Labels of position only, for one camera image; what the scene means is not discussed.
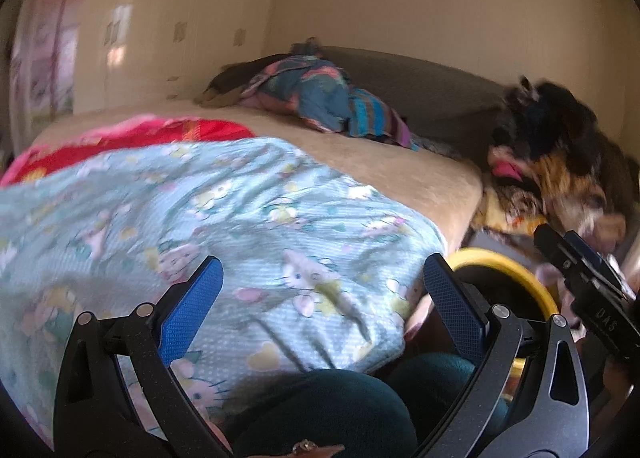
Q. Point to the red pink blanket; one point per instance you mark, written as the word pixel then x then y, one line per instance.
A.
pixel 141 131

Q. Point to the light blue cartoon quilt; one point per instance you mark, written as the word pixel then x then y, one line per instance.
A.
pixel 320 271

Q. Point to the cream glossy wardrobe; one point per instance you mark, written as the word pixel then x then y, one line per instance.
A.
pixel 133 52

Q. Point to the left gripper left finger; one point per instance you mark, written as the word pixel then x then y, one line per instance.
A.
pixel 94 415

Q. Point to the grey upholstered headboard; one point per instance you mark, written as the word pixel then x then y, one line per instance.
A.
pixel 448 111

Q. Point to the dark brown garment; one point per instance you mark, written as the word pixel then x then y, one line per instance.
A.
pixel 225 89

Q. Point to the yellow rimmed trash bin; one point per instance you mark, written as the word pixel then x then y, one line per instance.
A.
pixel 502 282

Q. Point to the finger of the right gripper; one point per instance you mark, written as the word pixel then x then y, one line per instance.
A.
pixel 606 266
pixel 601 307

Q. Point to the pink cartoon door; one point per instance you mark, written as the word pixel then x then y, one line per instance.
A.
pixel 42 66

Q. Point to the blue floral folded duvet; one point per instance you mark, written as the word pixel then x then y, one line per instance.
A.
pixel 303 84

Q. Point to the striped colourful blanket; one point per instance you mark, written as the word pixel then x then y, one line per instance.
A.
pixel 372 118

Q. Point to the pile of clothes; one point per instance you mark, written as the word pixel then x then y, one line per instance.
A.
pixel 550 163

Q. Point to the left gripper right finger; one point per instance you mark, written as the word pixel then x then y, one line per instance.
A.
pixel 527 396

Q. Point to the operator hand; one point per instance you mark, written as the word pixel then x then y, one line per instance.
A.
pixel 303 449

